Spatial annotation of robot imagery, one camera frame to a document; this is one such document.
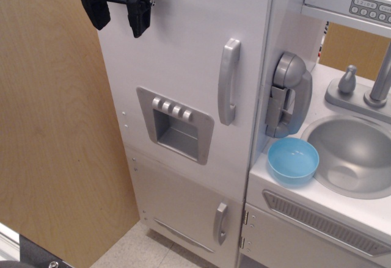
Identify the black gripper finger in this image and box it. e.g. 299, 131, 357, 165
81, 0, 111, 31
126, 0, 155, 38

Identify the white toy fridge door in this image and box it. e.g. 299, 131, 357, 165
98, 0, 271, 201

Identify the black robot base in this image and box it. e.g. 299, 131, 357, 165
1, 234, 72, 268

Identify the white toy fridge cabinet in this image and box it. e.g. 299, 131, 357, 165
244, 0, 324, 194

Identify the grey ice dispenser panel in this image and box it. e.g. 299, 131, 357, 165
136, 87, 214, 165

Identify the plywood board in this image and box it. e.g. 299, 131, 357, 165
1, 0, 138, 267

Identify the light blue plastic bowl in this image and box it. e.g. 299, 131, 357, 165
268, 137, 320, 186

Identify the grey lower freezer door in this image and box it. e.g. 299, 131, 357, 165
126, 148, 243, 267

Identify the grey toy faucet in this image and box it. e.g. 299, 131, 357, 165
325, 48, 390, 123

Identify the grey toy sink basin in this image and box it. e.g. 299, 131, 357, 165
301, 115, 390, 200

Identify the white oven door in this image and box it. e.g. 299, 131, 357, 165
241, 203, 381, 267

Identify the grey oven vent panel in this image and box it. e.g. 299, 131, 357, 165
262, 190, 390, 256

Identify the grey fridge door handle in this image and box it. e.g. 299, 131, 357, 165
217, 38, 241, 126

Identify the grey toy wall phone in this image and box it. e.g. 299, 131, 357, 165
265, 52, 312, 138

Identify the grey freezer door handle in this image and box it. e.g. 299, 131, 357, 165
213, 202, 228, 245

